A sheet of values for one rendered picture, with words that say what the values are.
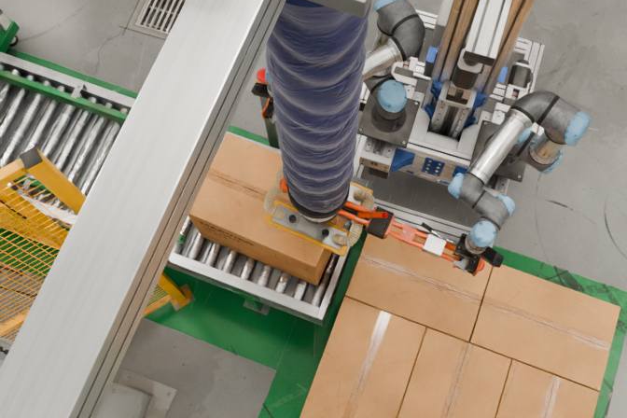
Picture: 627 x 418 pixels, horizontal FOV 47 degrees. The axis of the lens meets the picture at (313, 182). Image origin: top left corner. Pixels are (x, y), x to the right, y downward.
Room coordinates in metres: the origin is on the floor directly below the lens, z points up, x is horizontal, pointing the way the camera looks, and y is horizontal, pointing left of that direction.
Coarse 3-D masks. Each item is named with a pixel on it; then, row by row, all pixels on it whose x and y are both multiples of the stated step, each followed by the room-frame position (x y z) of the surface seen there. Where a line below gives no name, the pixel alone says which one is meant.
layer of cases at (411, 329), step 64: (384, 256) 0.77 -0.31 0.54; (384, 320) 0.47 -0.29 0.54; (448, 320) 0.45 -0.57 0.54; (512, 320) 0.44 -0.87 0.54; (576, 320) 0.42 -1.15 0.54; (320, 384) 0.21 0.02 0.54; (384, 384) 0.19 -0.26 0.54; (448, 384) 0.17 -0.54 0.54; (512, 384) 0.16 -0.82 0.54; (576, 384) 0.14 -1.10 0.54
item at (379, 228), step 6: (378, 210) 0.77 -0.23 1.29; (384, 210) 0.77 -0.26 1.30; (390, 216) 0.74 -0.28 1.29; (372, 222) 0.73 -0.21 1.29; (378, 222) 0.73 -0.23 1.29; (384, 222) 0.72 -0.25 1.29; (390, 222) 0.72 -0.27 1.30; (366, 228) 0.71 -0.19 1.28; (372, 228) 0.71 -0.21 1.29; (378, 228) 0.70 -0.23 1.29; (384, 228) 0.70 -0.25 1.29; (372, 234) 0.69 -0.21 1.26; (378, 234) 0.68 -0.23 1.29; (384, 234) 0.68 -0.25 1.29
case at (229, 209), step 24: (240, 144) 1.21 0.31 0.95; (216, 168) 1.11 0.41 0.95; (240, 168) 1.10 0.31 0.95; (264, 168) 1.09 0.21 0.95; (216, 192) 1.00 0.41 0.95; (240, 192) 0.99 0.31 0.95; (264, 192) 0.98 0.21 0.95; (192, 216) 0.91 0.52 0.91; (216, 216) 0.89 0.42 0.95; (240, 216) 0.88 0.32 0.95; (264, 216) 0.88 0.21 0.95; (336, 216) 0.86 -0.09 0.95; (216, 240) 0.88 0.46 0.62; (240, 240) 0.81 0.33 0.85; (264, 240) 0.78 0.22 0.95; (288, 240) 0.77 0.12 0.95; (288, 264) 0.71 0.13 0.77; (312, 264) 0.66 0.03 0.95
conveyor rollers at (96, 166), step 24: (0, 96) 1.72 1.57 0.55; (24, 96) 1.72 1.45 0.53; (24, 120) 1.58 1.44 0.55; (48, 120) 1.58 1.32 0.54; (96, 120) 1.55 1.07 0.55; (48, 144) 1.44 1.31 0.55; (72, 144) 1.44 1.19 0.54; (72, 168) 1.30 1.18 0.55; (96, 168) 1.30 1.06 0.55; (264, 264) 0.77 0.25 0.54; (336, 264) 0.75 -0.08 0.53
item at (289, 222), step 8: (288, 208) 0.84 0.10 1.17; (272, 216) 0.81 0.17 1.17; (288, 216) 0.80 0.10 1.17; (296, 216) 0.80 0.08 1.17; (272, 224) 0.78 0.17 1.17; (280, 224) 0.78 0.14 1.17; (288, 224) 0.77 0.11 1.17; (296, 224) 0.77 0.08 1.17; (328, 224) 0.77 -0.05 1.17; (288, 232) 0.74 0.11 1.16; (296, 232) 0.74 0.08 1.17; (304, 232) 0.74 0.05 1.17; (320, 232) 0.73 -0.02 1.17; (328, 232) 0.72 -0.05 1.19; (336, 232) 0.73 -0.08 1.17; (344, 232) 0.73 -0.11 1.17; (312, 240) 0.71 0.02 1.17; (320, 240) 0.70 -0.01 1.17; (328, 240) 0.70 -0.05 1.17; (328, 248) 0.67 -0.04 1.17; (336, 248) 0.67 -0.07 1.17; (344, 248) 0.67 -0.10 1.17
